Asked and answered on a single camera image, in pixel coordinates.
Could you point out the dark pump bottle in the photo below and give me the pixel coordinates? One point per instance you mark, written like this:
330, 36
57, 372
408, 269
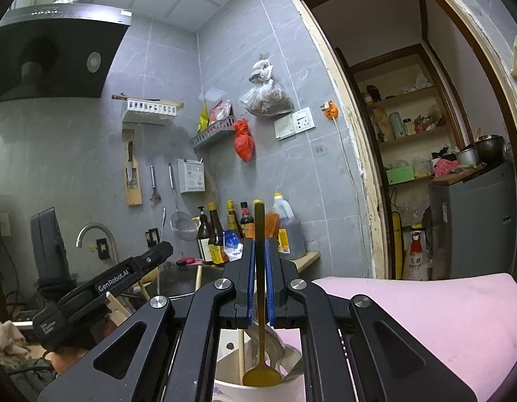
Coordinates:
205, 243

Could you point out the red cap sauce bottle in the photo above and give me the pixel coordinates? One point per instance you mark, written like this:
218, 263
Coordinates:
246, 215

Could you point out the worn door frame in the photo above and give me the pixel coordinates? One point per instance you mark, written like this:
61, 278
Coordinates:
373, 226

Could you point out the white wall switch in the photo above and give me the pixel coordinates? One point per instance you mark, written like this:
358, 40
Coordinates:
283, 127

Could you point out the dark soy sauce bottle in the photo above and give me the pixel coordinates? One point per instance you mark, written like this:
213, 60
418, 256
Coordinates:
216, 243

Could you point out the steel mesh strainer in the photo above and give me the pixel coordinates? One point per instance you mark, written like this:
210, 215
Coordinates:
184, 226

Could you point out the steel faucet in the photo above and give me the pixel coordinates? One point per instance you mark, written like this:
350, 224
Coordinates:
95, 228

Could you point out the red plastic bag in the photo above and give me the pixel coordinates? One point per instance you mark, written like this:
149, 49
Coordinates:
244, 140

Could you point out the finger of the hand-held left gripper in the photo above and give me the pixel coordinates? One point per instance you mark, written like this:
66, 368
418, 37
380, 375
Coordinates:
156, 255

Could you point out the cooking oil jug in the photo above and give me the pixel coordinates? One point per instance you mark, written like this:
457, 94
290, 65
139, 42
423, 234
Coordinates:
290, 234

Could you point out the blue white salt bag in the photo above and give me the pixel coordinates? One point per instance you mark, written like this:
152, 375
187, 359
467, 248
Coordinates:
232, 243

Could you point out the orange plug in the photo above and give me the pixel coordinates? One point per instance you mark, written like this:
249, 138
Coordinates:
330, 110

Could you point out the white wall socket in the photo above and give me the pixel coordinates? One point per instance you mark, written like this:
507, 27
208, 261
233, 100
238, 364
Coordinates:
303, 120

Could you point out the pink floral tablecloth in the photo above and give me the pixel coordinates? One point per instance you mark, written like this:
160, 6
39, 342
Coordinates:
409, 322

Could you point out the wooden knife rack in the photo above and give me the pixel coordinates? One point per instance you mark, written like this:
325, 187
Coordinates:
133, 171

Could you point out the white wall basket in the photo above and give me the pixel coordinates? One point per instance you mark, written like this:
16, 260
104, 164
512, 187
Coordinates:
149, 113

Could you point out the gold spoon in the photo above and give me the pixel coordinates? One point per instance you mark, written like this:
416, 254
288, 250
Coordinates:
259, 226

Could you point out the dark metal bowl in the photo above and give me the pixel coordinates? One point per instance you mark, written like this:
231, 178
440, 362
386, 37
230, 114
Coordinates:
490, 148

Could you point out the pink cloth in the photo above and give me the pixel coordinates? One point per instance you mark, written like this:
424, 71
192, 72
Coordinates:
445, 167

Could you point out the white wall chopstick box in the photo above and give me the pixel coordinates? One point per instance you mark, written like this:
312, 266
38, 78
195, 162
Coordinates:
191, 176

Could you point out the wooden shelf unit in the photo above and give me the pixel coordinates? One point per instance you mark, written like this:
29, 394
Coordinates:
430, 132

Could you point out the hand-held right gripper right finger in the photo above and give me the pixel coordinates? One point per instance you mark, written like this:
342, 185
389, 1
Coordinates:
270, 297

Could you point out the clear plastic bag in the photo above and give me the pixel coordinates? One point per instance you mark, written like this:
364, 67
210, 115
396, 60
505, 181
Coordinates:
267, 96

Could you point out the beige towel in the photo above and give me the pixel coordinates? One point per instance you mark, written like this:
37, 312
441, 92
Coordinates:
7, 343

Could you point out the small steel pot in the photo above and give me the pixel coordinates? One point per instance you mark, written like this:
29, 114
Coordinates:
467, 157

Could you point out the grey appliance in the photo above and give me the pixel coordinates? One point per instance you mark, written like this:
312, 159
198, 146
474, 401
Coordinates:
472, 217

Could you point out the white sack with red print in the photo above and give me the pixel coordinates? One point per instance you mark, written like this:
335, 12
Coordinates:
415, 255

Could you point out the orange seasoning packet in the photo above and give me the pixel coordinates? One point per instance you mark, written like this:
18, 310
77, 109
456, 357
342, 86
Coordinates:
272, 226

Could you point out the black range hood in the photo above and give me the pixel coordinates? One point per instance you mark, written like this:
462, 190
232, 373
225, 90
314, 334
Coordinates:
53, 50

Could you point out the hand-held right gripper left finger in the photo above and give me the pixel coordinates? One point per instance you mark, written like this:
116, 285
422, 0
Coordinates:
251, 293

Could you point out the beige kitchen counter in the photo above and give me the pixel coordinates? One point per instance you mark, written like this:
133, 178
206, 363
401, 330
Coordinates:
306, 261

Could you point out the green box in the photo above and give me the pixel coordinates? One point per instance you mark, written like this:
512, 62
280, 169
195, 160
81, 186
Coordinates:
400, 175

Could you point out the person's left hand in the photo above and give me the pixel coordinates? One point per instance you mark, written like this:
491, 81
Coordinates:
70, 358

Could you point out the small jar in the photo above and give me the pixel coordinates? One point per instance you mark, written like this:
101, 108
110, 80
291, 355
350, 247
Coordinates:
409, 127

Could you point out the yellow snack packet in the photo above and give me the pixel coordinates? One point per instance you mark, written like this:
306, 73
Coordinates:
203, 119

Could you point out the white plastic utensil holder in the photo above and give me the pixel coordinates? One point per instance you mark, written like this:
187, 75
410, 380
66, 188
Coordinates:
262, 394

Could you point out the red white snack packet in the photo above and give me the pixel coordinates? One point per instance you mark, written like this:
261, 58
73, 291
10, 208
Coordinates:
220, 113

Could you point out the metal wall shelf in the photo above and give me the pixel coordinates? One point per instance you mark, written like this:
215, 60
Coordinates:
212, 136

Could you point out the black wok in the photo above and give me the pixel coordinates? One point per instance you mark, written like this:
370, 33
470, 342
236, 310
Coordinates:
179, 280

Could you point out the yellow cap sauce bottle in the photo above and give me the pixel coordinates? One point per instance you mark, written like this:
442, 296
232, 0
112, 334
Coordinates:
231, 217

